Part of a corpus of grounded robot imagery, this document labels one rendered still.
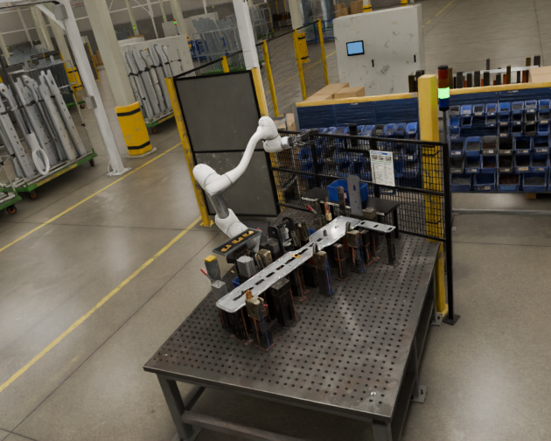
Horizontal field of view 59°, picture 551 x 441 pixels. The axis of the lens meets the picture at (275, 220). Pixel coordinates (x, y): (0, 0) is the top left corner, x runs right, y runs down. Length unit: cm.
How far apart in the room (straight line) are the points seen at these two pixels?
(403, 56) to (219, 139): 497
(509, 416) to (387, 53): 768
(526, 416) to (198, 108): 460
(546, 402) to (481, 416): 43
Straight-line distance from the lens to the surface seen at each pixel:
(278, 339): 328
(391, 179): 403
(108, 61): 1098
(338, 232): 375
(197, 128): 629
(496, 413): 374
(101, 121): 1012
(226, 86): 588
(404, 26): 1001
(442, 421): 366
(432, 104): 371
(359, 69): 1032
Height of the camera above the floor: 273
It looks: 25 degrees down
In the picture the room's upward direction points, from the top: 11 degrees counter-clockwise
